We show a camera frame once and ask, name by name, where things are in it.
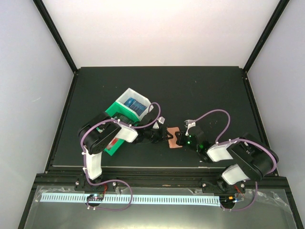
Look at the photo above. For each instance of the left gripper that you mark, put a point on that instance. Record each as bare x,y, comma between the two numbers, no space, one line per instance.
162,136

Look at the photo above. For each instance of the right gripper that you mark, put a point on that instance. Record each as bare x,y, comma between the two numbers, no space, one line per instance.
180,138

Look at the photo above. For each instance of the pink leather card holder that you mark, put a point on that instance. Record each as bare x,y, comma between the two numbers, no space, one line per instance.
172,142

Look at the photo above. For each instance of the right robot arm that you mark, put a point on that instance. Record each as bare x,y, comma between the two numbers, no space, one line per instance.
251,160

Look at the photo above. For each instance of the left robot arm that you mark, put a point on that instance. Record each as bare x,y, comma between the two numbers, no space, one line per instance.
107,133

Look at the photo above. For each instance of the blue credit card stack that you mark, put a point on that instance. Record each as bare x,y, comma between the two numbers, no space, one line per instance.
134,105

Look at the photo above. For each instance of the white bin with blue cards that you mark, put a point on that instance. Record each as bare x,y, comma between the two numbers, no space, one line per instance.
140,98

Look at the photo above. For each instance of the black credit card stack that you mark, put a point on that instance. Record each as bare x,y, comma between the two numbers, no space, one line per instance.
123,119

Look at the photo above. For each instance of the green bin with red cards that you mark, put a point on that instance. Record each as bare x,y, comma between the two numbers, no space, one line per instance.
115,147

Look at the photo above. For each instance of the red credit card stack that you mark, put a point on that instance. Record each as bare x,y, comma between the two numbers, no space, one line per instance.
111,144

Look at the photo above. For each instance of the green bin with black cards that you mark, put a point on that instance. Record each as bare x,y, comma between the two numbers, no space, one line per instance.
117,108

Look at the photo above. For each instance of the right circuit board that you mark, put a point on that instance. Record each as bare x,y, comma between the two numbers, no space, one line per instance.
228,199

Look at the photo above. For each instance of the circuit board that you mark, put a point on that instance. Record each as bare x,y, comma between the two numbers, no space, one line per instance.
95,197
228,199

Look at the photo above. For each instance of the left circuit board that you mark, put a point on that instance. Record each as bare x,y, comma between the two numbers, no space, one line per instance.
95,197

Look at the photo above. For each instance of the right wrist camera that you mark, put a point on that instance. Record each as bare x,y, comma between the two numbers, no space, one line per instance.
189,124

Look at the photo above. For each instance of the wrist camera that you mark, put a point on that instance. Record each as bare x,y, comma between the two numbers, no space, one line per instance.
189,124
159,123

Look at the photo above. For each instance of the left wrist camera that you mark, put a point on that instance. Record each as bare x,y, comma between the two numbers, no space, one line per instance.
159,123

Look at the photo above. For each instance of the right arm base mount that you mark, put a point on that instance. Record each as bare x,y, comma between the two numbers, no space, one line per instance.
218,186

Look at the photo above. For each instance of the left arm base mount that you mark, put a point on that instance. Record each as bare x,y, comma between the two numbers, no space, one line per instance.
82,184

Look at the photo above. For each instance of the white slotted cable duct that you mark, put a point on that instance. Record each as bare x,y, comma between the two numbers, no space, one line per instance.
134,199

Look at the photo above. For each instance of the right black frame post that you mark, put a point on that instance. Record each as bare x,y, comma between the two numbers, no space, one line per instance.
280,8

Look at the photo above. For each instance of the black frame post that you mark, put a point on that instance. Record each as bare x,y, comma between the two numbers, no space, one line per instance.
280,8
55,33

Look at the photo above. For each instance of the left black frame post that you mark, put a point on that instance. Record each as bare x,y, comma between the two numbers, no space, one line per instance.
55,33

